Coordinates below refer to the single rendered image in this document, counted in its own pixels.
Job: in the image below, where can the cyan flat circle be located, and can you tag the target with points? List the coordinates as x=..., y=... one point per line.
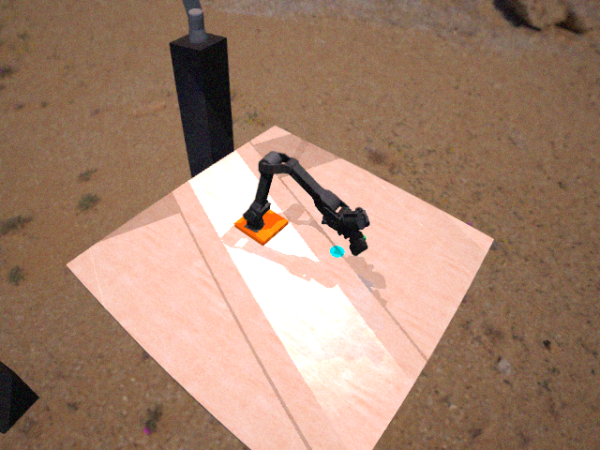
x=337, y=251

